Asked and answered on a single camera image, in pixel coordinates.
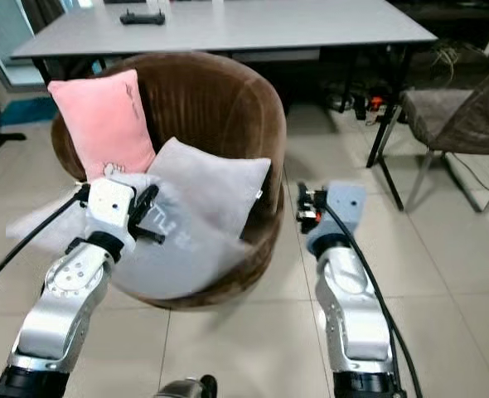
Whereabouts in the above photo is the grey square pillow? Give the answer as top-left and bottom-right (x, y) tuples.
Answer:
(6, 172), (254, 299)
(148, 137), (272, 241)

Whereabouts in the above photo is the pink plush pillow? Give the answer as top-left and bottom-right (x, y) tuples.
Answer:
(47, 69), (157, 183)

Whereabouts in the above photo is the blue floor mat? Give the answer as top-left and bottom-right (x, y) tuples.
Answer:
(0, 98), (59, 127)

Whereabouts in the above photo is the red and black device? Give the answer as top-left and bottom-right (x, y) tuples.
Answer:
(356, 95), (386, 117)

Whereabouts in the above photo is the brown round velvet armchair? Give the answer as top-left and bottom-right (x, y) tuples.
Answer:
(51, 51), (287, 310)

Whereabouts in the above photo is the grey fabric metal-leg chair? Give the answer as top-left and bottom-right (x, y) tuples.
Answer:
(398, 54), (489, 215)

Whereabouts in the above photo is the grey left robot leg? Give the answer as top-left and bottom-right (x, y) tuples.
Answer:
(155, 376), (216, 398)

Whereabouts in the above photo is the white table with black legs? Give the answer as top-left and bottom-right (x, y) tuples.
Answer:
(11, 0), (438, 212)

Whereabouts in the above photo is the black handheld controller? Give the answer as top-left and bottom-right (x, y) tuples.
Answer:
(120, 8), (167, 26)

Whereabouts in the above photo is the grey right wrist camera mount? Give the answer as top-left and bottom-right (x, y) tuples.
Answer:
(307, 181), (367, 254)

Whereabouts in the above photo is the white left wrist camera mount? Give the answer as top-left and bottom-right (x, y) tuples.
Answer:
(90, 177), (138, 241)

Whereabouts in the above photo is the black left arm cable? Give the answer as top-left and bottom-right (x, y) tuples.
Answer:
(0, 195), (88, 295)

